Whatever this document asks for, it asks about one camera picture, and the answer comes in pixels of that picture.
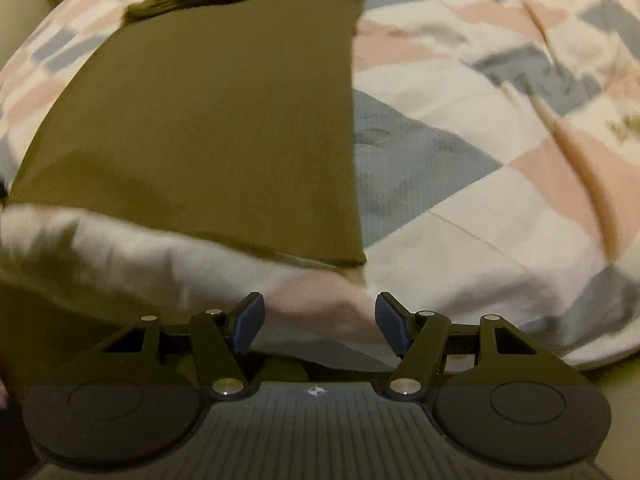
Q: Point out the pink grey patterned blanket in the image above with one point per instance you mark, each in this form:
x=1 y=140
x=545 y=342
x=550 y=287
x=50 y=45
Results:
x=500 y=210

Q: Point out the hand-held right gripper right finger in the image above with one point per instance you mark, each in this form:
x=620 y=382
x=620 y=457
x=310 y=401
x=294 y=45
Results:
x=393 y=324

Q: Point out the olive green garment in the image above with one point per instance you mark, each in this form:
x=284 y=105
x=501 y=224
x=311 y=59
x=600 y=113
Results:
x=215 y=135

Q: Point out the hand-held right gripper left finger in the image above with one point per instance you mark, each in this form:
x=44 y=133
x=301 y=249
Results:
x=250 y=321

